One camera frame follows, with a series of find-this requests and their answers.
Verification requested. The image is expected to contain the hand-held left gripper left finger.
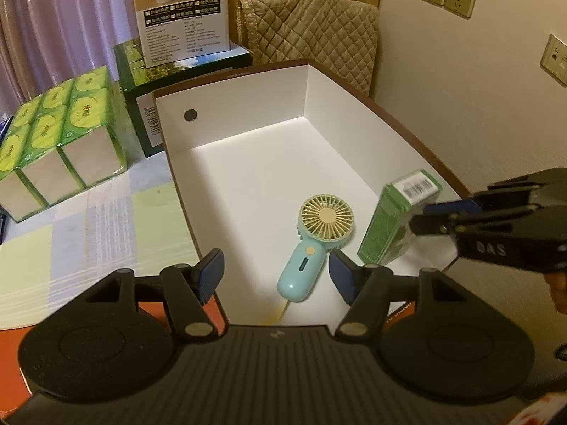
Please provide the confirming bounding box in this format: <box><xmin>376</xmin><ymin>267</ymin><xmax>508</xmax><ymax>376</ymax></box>
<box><xmin>82</xmin><ymin>248</ymin><xmax>226</xmax><ymax>346</ymax></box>

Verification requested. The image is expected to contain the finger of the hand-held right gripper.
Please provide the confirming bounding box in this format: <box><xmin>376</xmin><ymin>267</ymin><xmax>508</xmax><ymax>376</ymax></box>
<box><xmin>423</xmin><ymin>167</ymin><xmax>567</xmax><ymax>219</ymax></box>
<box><xmin>408</xmin><ymin>197</ymin><xmax>567</xmax><ymax>240</ymax></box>

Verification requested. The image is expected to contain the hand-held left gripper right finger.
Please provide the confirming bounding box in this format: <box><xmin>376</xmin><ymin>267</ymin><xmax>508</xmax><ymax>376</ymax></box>
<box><xmin>329</xmin><ymin>249</ymin><xmax>479</xmax><ymax>341</ymax></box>

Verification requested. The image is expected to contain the small green box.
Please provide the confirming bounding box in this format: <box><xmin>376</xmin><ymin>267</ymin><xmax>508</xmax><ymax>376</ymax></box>
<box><xmin>357</xmin><ymin>169</ymin><xmax>444</xmax><ymax>265</ymax></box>

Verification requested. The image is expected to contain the mint handheld fan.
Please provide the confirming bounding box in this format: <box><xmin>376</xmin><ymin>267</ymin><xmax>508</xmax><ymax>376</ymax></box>
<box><xmin>266</xmin><ymin>194</ymin><xmax>355</xmax><ymax>326</ymax></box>

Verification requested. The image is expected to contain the white storage box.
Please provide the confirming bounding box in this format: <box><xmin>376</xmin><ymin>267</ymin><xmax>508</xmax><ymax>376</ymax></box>
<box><xmin>152</xmin><ymin>58</ymin><xmax>472</xmax><ymax>326</ymax></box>

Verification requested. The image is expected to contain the person's right hand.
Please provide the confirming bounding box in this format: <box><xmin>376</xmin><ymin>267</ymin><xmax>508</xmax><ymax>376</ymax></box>
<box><xmin>544</xmin><ymin>270</ymin><xmax>567</xmax><ymax>315</ymax></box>

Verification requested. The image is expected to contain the checked pastel cloth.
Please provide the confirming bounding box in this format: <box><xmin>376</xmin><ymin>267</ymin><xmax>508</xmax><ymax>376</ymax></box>
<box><xmin>0</xmin><ymin>82</ymin><xmax>200</xmax><ymax>330</ymax></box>

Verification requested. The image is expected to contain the green tissue multipack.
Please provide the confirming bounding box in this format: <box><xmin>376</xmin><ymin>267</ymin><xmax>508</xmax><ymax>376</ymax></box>
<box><xmin>0</xmin><ymin>66</ymin><xmax>129</xmax><ymax>223</ymax></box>

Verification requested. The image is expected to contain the dark green carton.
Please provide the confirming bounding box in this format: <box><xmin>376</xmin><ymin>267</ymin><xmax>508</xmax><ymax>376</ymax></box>
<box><xmin>113</xmin><ymin>39</ymin><xmax>254</xmax><ymax>158</ymax></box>

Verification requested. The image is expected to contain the red printed mat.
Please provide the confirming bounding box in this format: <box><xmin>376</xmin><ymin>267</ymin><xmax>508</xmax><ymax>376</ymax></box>
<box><xmin>0</xmin><ymin>294</ymin><xmax>419</xmax><ymax>421</ymax></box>

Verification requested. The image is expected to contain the beige quilted cloth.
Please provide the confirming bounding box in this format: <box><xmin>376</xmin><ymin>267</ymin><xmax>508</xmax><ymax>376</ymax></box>
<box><xmin>237</xmin><ymin>0</ymin><xmax>381</xmax><ymax>98</ymax></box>

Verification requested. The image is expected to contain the white labelled product box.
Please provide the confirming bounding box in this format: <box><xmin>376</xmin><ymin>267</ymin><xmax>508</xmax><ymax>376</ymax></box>
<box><xmin>130</xmin><ymin>0</ymin><xmax>232</xmax><ymax>63</ymax></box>

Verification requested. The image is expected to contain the pink curtain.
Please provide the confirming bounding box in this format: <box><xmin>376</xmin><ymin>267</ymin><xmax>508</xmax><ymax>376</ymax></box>
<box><xmin>0</xmin><ymin>0</ymin><xmax>147</xmax><ymax>116</ymax></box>

